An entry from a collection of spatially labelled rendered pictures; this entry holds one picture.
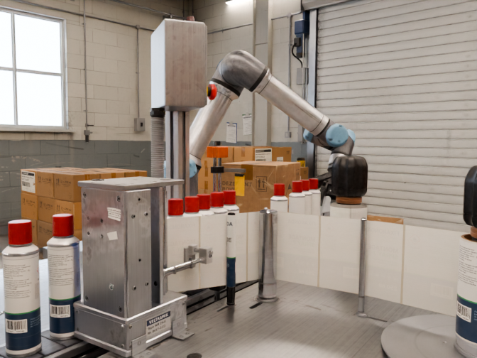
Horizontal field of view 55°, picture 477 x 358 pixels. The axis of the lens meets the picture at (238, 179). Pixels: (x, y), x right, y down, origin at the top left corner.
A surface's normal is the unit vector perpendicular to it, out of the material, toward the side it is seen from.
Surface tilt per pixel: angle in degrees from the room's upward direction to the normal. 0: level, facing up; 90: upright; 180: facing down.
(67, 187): 90
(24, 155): 90
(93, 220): 90
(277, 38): 90
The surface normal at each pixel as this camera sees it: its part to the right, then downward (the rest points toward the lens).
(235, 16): -0.69, 0.06
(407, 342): 0.00, -1.00
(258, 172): -0.43, 0.07
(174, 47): 0.35, 0.08
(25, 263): 0.60, 0.07
